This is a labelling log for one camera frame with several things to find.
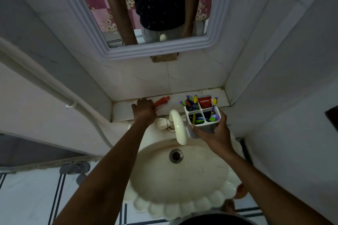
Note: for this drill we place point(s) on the person's left hand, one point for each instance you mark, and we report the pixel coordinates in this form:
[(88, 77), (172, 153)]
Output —
[(145, 111)]

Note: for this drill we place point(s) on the person's right hand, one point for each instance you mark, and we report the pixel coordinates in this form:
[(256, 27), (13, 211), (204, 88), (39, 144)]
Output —
[(219, 137)]

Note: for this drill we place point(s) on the red toothpaste tube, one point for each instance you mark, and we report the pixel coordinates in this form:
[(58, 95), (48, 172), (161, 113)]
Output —
[(204, 102), (162, 101)]

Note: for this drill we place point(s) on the grey perforated holder basket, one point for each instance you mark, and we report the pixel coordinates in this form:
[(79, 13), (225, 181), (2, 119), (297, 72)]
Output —
[(202, 125)]

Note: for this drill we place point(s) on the person's left forearm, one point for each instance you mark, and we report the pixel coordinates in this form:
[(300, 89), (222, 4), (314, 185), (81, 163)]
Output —
[(111, 180)]

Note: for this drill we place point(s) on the person's right forearm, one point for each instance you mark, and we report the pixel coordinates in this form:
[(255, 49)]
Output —
[(264, 193)]

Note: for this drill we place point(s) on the person's bare foot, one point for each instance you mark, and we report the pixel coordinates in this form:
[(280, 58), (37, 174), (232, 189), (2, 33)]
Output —
[(240, 191), (228, 206)]

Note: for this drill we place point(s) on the person's black shirt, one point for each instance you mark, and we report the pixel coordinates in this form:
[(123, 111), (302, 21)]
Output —
[(211, 220)]

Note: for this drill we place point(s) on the cream faucet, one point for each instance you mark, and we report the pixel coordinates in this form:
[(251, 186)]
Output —
[(179, 130)]

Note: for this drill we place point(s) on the bunch of colourful toothbrushes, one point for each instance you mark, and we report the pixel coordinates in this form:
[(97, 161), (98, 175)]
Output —
[(189, 98)]

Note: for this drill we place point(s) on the metal sink drain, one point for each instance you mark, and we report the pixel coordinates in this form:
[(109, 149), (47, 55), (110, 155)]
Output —
[(176, 156)]

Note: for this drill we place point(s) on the cream scalloped sink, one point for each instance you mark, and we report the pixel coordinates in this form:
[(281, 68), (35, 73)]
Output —
[(184, 180)]

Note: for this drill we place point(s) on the wooden block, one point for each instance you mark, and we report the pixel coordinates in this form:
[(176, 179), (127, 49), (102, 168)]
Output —
[(163, 58)]

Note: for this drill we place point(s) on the white framed mirror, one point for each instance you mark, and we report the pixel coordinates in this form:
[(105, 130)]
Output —
[(158, 49)]

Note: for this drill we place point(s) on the white pipe clamp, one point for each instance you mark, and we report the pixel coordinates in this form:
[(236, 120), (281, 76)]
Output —
[(71, 105)]

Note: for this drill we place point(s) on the grey slipper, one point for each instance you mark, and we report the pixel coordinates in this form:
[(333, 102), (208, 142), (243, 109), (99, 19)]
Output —
[(75, 168), (81, 179)]

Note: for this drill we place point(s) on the white wall pipe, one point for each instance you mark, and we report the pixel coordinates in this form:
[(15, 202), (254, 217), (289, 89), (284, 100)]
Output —
[(39, 79)]

